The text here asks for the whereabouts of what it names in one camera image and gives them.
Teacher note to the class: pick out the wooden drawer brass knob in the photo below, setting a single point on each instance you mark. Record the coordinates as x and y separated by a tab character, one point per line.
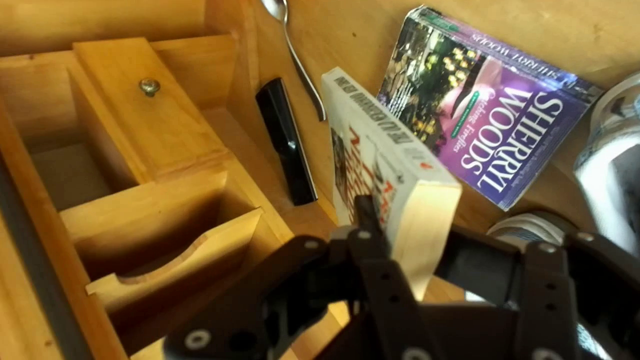
152	112

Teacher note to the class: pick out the black remote control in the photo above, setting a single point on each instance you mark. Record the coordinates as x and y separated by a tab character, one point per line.
286	141

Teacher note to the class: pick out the wooden roll-top desk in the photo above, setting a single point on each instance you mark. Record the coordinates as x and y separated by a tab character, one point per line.
27	301

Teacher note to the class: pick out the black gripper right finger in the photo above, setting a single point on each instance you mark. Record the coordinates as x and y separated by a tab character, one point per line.
542	293

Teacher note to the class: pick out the purple paperback book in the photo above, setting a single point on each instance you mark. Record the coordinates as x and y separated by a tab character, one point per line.
507	127

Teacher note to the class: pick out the metal spoon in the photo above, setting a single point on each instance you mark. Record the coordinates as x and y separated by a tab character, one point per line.
301	60

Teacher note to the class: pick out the white paperback book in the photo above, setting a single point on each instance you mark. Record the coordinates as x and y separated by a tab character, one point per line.
387	166

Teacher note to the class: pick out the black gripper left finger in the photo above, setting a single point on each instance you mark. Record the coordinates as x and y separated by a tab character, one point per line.
372	266

